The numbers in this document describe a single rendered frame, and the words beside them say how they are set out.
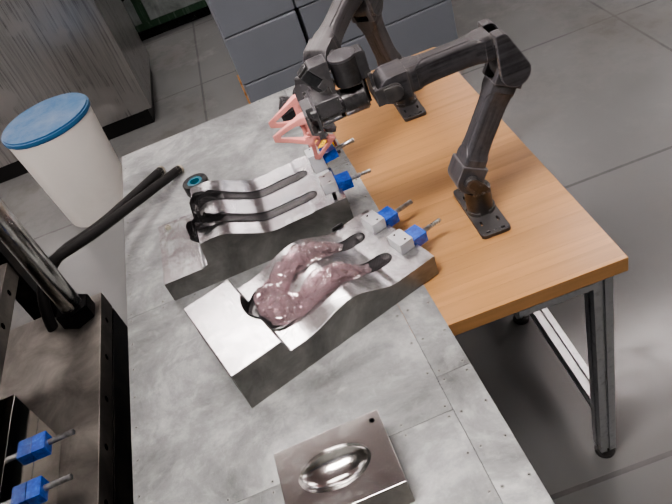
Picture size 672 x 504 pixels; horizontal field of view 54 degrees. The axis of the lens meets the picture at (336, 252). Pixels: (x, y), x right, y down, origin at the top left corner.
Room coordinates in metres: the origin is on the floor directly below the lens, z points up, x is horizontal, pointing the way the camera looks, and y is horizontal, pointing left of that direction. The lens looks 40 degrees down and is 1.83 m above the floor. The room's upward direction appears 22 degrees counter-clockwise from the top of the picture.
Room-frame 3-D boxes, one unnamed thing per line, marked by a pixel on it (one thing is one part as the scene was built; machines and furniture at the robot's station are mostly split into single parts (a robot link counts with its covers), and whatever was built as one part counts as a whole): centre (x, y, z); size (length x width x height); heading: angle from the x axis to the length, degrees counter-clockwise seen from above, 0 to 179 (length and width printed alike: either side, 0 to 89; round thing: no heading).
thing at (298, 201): (1.43, 0.16, 0.92); 0.35 x 0.16 x 0.09; 92
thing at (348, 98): (1.19, -0.15, 1.21); 0.07 x 0.06 x 0.07; 89
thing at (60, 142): (3.38, 1.15, 0.30); 0.49 x 0.49 x 0.59
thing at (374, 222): (1.23, -0.15, 0.86); 0.13 x 0.05 x 0.05; 109
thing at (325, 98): (1.19, -0.09, 1.25); 0.07 x 0.06 x 0.11; 179
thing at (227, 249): (1.44, 0.18, 0.87); 0.50 x 0.26 x 0.14; 92
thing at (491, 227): (1.19, -0.36, 0.84); 0.20 x 0.07 x 0.08; 179
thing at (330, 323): (1.08, 0.08, 0.86); 0.50 x 0.26 x 0.11; 109
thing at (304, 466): (0.63, 0.13, 0.84); 0.20 x 0.15 x 0.07; 92
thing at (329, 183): (1.38, -0.09, 0.89); 0.13 x 0.05 x 0.05; 91
